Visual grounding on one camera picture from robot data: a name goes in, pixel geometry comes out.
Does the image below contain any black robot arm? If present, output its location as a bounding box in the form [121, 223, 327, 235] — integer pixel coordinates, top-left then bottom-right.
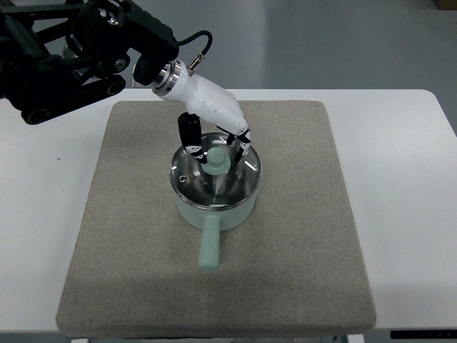
[1, 1, 179, 125]

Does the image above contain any grey felt mat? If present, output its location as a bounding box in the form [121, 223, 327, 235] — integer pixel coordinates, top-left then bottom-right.
[56, 101, 376, 338]

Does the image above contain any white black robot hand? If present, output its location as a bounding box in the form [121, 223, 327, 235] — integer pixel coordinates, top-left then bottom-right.
[151, 60, 251, 164]

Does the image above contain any mint green saucepan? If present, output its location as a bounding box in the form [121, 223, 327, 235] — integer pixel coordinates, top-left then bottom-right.
[175, 190, 258, 271]

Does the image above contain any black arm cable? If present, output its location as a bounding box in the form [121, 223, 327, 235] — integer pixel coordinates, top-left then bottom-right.
[176, 30, 214, 72]

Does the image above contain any cardboard box corner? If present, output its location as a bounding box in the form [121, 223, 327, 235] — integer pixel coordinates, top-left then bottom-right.
[434, 0, 457, 11]

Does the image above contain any black bar under table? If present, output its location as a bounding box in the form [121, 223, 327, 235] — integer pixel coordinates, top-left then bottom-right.
[390, 329, 456, 339]

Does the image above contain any glass lid with green knob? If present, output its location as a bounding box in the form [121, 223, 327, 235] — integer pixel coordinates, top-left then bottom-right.
[169, 132, 262, 211]

